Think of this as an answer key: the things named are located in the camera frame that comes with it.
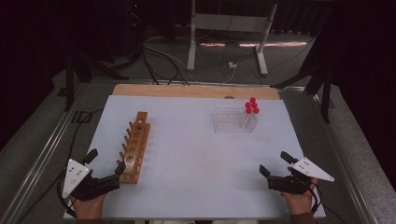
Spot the black tripod stand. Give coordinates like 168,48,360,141
64,46,129,112
270,31,336,124

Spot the black floor cable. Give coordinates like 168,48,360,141
15,107,106,224

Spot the white metal stand frame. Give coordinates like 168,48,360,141
186,0,278,77

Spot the person's right hand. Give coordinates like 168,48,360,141
280,177,319,217

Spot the bundle of black floor cables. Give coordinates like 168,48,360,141
141,41,191,87

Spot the left hand-held gripper black cable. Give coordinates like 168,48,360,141
56,169,78,218

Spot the right hand-held gripper black cable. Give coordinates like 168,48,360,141
306,178,347,224

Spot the hand-held gripper black cable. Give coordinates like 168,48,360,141
306,178,347,224
56,169,78,218

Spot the wooden test tube rack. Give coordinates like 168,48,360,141
116,111,152,185

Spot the aluminium floor rail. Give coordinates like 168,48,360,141
311,92,378,224
0,81,92,224

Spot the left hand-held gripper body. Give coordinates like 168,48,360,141
61,158,121,202

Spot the clear plastic test tube rack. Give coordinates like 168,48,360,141
213,105,259,134

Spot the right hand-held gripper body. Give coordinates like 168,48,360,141
267,157,335,196

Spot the person's left hand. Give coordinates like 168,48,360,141
70,191,108,221

